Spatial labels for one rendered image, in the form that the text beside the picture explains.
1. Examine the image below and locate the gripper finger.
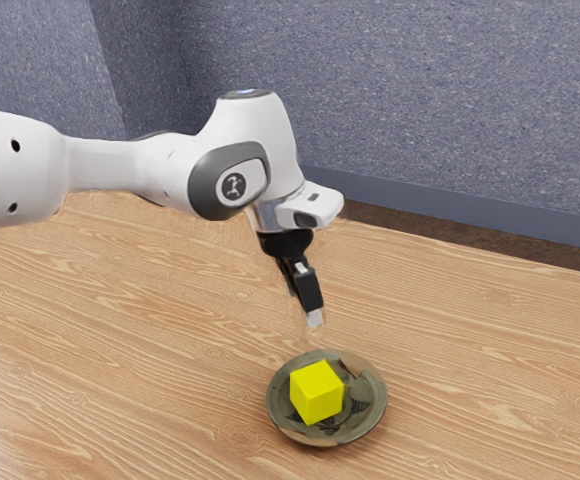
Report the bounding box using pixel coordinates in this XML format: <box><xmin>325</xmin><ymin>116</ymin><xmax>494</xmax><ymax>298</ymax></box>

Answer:
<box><xmin>274</xmin><ymin>254</ymin><xmax>327</xmax><ymax>331</ymax></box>

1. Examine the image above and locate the grey patterned plate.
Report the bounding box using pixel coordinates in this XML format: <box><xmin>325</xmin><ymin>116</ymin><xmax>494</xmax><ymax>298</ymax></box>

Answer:
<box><xmin>265</xmin><ymin>350</ymin><xmax>389</xmax><ymax>448</ymax></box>

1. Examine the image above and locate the yellow cube block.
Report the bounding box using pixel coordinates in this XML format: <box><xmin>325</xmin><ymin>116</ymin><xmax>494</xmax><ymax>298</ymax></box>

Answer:
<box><xmin>289</xmin><ymin>358</ymin><xmax>345</xmax><ymax>426</ymax></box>

